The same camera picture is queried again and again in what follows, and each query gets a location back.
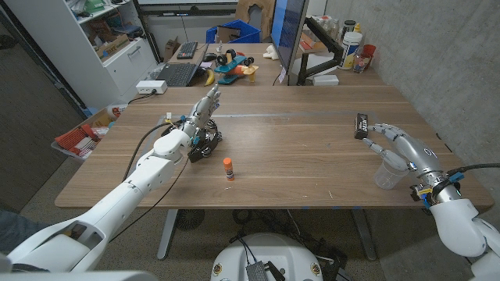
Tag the colourful toy airplane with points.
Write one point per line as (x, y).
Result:
(234, 67)

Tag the person's leg in jeans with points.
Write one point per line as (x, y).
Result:
(19, 232)

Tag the dark-lidded jar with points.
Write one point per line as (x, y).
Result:
(348, 28)

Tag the yellow banana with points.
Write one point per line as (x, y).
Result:
(210, 79)

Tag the white shelf cabinet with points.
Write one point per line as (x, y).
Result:
(58, 50)

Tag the white canister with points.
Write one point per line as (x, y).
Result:
(349, 50)

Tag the white power strip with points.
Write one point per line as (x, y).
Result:
(150, 86)

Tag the black round fan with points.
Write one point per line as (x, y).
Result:
(190, 219)

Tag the small cardboard box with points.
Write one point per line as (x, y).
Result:
(171, 47)

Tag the brown cardboard cutout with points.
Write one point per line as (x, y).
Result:
(254, 9)

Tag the clear glass jar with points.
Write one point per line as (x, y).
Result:
(361, 63)

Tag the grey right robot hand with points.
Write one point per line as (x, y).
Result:
(420, 156)

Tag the grey table leg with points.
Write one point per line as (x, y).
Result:
(364, 234)
(167, 234)

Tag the clear plastic measuring cup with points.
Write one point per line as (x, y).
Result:
(384, 179)

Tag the white flat box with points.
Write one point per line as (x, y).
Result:
(325, 80)

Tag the orange glue stick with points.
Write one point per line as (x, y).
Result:
(228, 169)

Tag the large flat monitor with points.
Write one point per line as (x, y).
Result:
(287, 27)

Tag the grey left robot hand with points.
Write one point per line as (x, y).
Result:
(201, 113)

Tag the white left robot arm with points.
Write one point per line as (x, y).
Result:
(129, 193)

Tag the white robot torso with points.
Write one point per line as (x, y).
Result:
(273, 250)

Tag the blue plastic bin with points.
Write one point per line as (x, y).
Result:
(246, 33)

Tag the black keyboard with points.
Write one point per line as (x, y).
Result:
(187, 50)

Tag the white plush toy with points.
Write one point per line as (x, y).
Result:
(270, 52)

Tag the black computer mouse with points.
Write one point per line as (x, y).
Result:
(210, 57)

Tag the small black box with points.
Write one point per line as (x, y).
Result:
(361, 125)

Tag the open brown cardboard box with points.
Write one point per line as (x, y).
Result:
(111, 47)

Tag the orange cardboard box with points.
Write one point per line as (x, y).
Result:
(308, 45)

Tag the black laptop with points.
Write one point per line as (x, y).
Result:
(177, 74)

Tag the whiteboard with black frame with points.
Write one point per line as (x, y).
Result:
(187, 9)

